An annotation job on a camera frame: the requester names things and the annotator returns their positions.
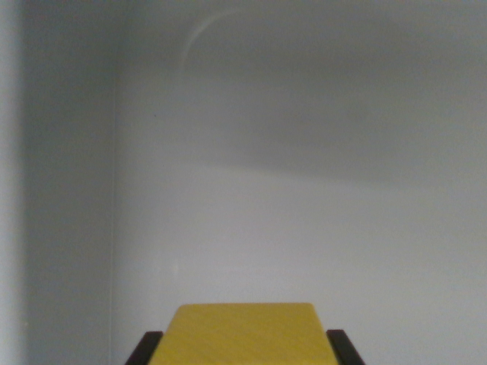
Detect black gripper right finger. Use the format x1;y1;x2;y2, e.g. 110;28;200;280
325;328;366;365

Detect white plastic bin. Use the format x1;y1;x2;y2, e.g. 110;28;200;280
0;0;487;365

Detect yellow cube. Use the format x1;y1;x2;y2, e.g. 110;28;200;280
148;302;339;365

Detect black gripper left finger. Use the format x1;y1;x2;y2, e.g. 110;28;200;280
124;331;164;365

